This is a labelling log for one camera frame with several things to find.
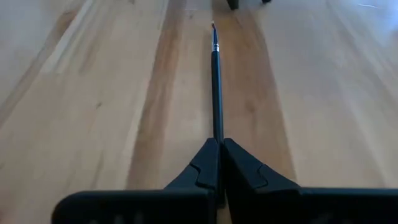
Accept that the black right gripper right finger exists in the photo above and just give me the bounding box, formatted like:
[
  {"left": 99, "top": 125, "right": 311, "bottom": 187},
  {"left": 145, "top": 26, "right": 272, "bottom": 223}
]
[{"left": 222, "top": 138, "right": 302, "bottom": 207}]

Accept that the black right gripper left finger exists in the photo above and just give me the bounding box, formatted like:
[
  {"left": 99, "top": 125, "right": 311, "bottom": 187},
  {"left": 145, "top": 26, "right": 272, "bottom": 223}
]
[{"left": 164, "top": 138, "right": 223, "bottom": 192}]

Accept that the long thin black makeup brush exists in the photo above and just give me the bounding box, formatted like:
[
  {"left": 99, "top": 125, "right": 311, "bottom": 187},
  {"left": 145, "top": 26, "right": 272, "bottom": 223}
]
[{"left": 210, "top": 20, "right": 225, "bottom": 146}]

